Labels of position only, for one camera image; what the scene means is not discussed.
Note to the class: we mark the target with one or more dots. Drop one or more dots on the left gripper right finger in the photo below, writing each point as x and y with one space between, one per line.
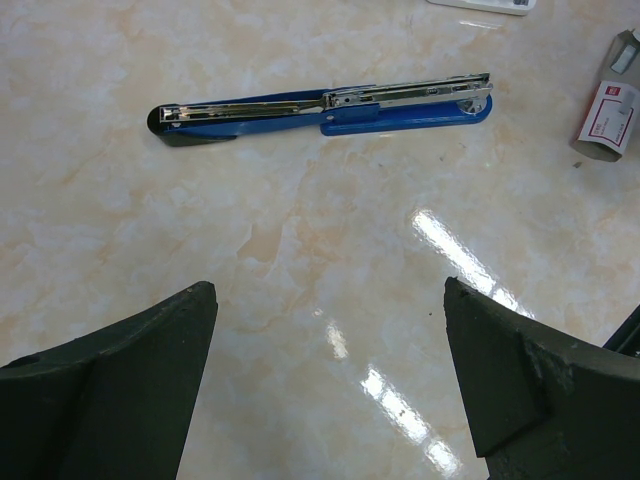
542 404

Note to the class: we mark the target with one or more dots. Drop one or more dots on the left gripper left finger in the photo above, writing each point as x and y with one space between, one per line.
114 404

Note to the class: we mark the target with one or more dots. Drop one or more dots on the red white staple box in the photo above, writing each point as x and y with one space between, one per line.
613 111

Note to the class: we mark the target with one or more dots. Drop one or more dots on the blue metal stapler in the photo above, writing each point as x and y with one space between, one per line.
452 101

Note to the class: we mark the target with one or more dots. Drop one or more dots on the small white stapler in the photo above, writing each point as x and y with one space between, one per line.
508 7

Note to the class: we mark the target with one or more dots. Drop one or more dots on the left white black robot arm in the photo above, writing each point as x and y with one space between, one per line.
117 403

